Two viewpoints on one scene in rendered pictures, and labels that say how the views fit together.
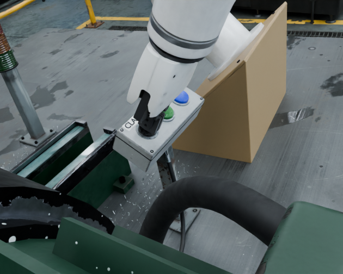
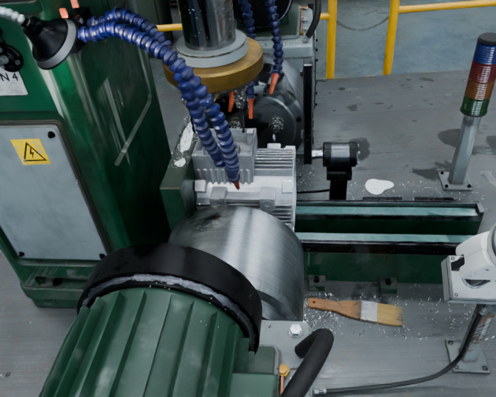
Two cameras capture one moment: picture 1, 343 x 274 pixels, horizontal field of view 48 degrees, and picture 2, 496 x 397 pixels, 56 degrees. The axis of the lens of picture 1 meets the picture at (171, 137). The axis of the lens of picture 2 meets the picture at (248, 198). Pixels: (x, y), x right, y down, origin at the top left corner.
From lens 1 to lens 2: 0.34 m
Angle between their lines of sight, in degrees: 47
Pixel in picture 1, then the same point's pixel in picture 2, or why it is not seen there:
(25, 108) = (461, 153)
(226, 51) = not seen: outside the picture
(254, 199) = (305, 369)
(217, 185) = (313, 350)
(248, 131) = not seen: outside the picture
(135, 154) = (446, 283)
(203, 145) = not seen: outside the picture
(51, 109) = (494, 165)
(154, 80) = (471, 258)
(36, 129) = (457, 176)
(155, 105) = (464, 273)
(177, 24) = not seen: outside the picture
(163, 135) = (482, 292)
